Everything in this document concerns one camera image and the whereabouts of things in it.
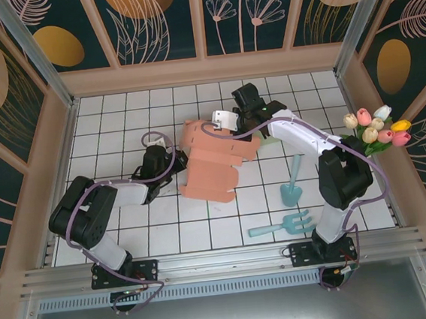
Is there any artificial tulip bouquet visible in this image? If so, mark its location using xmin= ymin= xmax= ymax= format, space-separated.
xmin=337 ymin=102 xmax=415 ymax=161

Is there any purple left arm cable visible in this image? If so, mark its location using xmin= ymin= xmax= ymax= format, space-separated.
xmin=55 ymin=129 xmax=192 ymax=319

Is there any light green sheet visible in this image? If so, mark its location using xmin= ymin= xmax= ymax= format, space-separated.
xmin=253 ymin=128 xmax=285 ymax=148

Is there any beige oval gold line panel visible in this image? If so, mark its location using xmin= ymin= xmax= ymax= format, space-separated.
xmin=286 ymin=0 xmax=364 ymax=50

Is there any pink paper box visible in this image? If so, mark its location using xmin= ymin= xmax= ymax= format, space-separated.
xmin=172 ymin=113 xmax=266 ymax=210

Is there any gold oval wall panel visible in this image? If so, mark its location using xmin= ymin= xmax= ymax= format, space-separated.
xmin=0 ymin=0 xmax=120 ymax=79

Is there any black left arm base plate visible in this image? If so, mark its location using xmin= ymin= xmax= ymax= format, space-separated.
xmin=89 ymin=258 xmax=161 ymax=291

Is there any slotted grey cable duct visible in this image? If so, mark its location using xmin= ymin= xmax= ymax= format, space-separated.
xmin=35 ymin=272 xmax=324 ymax=315

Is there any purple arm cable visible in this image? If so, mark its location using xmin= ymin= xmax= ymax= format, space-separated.
xmin=200 ymin=104 xmax=399 ymax=302
xmin=55 ymin=129 xmax=192 ymax=319

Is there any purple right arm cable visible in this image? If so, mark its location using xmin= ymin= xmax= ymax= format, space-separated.
xmin=200 ymin=104 xmax=399 ymax=302

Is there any aluminium mounting rail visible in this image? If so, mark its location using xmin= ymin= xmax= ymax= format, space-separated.
xmin=17 ymin=225 xmax=426 ymax=299

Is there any pink flower outline wall panel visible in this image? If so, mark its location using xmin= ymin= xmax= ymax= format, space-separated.
xmin=197 ymin=0 xmax=294 ymax=59

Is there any orange oval feather wall panel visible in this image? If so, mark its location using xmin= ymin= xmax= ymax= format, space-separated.
xmin=350 ymin=0 xmax=426 ymax=119

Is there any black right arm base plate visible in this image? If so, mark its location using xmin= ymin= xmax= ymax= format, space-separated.
xmin=288 ymin=236 xmax=359 ymax=268

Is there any aluminium corner post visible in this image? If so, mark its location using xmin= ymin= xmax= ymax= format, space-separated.
xmin=327 ymin=0 xmax=405 ymax=77
xmin=0 ymin=0 xmax=80 ymax=115

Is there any light blue toy rake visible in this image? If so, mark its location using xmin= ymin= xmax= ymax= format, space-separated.
xmin=246 ymin=209 xmax=316 ymax=240

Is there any light blue toy trowel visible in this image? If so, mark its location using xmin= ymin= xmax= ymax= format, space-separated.
xmin=275 ymin=153 xmax=307 ymax=209

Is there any feather and orange circle panel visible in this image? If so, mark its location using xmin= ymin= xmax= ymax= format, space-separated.
xmin=91 ymin=0 xmax=204 ymax=69

